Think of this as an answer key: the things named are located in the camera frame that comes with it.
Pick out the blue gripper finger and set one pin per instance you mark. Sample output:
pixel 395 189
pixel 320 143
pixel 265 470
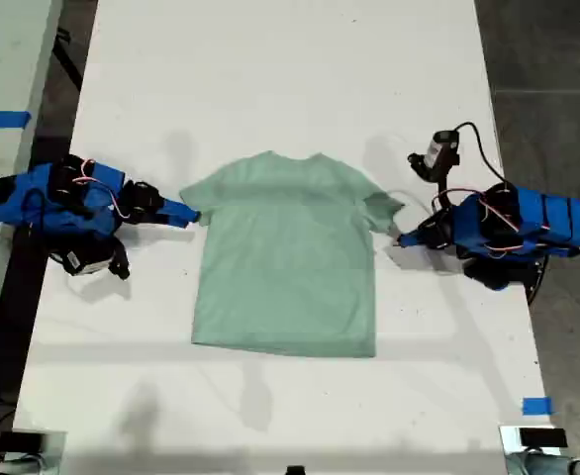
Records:
pixel 178 210
pixel 411 243
pixel 411 236
pixel 178 220

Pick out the pale green T-shirt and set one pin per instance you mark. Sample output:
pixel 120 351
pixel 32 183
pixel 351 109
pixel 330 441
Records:
pixel 285 257

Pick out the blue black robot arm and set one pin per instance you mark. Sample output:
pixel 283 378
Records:
pixel 97 213
pixel 542 222

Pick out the long blue tape strip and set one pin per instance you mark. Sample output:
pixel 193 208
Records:
pixel 0 120

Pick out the black diagonal brace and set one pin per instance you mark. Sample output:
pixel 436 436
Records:
pixel 66 54

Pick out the pale side table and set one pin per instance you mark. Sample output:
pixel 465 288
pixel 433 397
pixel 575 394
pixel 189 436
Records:
pixel 8 59

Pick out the square blue tape piece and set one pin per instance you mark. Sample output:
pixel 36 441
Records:
pixel 537 406

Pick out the small black box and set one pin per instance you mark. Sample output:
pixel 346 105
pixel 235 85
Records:
pixel 542 437
pixel 23 442

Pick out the grey green clamp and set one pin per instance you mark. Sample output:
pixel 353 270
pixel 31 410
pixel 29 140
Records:
pixel 18 465
pixel 542 465

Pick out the wrist black camera stalk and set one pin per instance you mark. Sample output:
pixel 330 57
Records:
pixel 446 183

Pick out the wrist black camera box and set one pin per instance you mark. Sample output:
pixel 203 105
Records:
pixel 436 151
pixel 84 259

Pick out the black table frame beam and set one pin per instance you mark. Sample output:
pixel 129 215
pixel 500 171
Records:
pixel 13 307

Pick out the silver corner bracket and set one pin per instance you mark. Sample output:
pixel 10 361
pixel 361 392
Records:
pixel 509 438
pixel 55 445

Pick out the small black mount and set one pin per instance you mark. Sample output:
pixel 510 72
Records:
pixel 295 470

